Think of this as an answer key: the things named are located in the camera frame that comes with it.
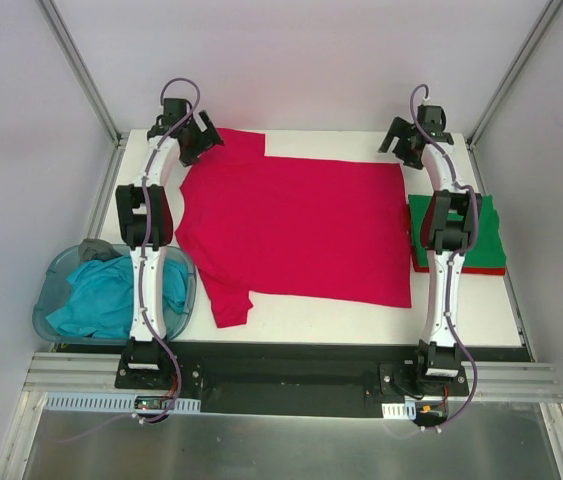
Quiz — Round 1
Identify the magenta t shirt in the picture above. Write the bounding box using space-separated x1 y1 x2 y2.
176 129 412 328

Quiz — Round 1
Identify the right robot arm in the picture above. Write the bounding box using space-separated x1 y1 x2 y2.
379 104 481 395

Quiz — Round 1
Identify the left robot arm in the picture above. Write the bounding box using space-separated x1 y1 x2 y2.
115 98 224 342

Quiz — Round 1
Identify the folded red t shirt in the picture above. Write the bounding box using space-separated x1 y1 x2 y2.
402 203 506 277

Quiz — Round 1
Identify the folded green t shirt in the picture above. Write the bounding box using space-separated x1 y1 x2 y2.
407 193 507 270

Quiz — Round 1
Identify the grey cloth in basket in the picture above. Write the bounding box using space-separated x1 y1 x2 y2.
77 238 122 263

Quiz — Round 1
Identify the teal t shirt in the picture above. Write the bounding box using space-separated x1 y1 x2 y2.
46 255 188 340

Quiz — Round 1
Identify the translucent blue plastic basket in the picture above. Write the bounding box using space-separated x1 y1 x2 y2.
32 239 196 346

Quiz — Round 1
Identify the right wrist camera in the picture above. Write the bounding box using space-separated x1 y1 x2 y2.
419 98 440 107

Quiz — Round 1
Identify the right aluminium frame post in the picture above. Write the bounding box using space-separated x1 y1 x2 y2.
466 0 563 151

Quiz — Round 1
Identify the aluminium frame post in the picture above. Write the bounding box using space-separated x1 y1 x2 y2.
466 0 563 151
35 0 122 146

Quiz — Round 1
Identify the left aluminium frame post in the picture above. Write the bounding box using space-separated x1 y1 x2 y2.
35 0 122 146

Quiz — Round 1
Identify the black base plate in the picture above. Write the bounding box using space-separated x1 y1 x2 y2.
114 341 468 418

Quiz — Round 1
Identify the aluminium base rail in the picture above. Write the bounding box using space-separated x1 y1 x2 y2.
23 352 563 403

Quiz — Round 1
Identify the right white cable duct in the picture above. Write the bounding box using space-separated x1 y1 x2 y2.
381 402 417 421

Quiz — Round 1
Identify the white cable duct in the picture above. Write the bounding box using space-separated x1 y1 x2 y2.
381 402 417 421
40 391 203 415

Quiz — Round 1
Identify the left white cable duct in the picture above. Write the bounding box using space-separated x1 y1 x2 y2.
40 391 203 415

